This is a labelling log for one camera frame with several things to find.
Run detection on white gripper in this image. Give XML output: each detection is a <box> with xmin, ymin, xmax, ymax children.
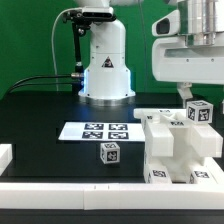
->
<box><xmin>152</xmin><ymin>10</ymin><xmax>224</xmax><ymax>107</ymax></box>

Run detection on white marker cube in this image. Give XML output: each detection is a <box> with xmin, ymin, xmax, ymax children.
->
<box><xmin>186</xmin><ymin>100</ymin><xmax>213</xmax><ymax>124</ymax></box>
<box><xmin>100</xmin><ymin>142</ymin><xmax>120</xmax><ymax>164</ymax></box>

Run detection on white chair seat part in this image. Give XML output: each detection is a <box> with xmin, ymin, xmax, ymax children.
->
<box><xmin>143</xmin><ymin>119</ymin><xmax>209</xmax><ymax>183</ymax></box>

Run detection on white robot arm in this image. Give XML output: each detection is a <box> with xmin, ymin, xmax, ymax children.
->
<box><xmin>74</xmin><ymin>0</ymin><xmax>224</xmax><ymax>103</ymax></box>

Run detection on white marker cube front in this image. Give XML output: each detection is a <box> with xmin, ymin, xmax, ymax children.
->
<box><xmin>100</xmin><ymin>142</ymin><xmax>120</xmax><ymax>164</ymax></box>

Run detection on white paper marker sheet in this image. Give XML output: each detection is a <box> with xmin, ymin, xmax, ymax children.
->
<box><xmin>59</xmin><ymin>122</ymin><xmax>145</xmax><ymax>142</ymax></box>

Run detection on white left fence bar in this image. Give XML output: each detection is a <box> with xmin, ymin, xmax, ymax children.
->
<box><xmin>0</xmin><ymin>144</ymin><xmax>13</xmax><ymax>176</ymax></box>

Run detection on white front fence bar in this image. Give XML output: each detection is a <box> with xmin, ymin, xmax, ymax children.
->
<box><xmin>0</xmin><ymin>183</ymin><xmax>224</xmax><ymax>210</ymax></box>

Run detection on black camera on stand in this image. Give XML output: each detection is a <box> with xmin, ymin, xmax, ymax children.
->
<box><xmin>63</xmin><ymin>7</ymin><xmax>116</xmax><ymax>78</ymax></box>

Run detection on white camera cable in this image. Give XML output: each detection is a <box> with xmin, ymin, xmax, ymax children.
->
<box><xmin>50</xmin><ymin>8</ymin><xmax>74</xmax><ymax>92</ymax></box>

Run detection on black cables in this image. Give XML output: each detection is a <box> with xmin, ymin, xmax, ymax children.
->
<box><xmin>7</xmin><ymin>73</ymin><xmax>84</xmax><ymax>94</ymax></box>

